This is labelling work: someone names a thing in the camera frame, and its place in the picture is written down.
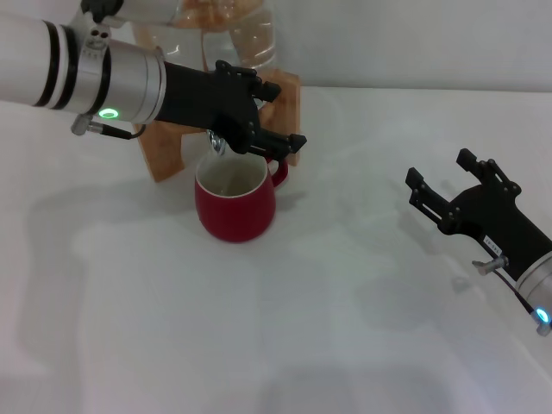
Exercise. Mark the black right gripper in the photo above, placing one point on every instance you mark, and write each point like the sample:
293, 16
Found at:
496, 222

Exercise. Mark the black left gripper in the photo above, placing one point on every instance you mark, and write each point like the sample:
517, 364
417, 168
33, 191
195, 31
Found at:
202, 103

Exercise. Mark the chrome faucet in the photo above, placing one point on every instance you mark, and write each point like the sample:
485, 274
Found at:
217, 144

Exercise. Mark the red cup white inside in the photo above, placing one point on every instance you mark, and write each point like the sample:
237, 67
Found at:
237, 215

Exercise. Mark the glass water dispenser jar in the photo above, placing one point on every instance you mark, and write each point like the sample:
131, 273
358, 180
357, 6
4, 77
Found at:
254, 39

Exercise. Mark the wooden dispenser stand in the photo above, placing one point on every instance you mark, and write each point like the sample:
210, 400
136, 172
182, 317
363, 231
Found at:
164, 151

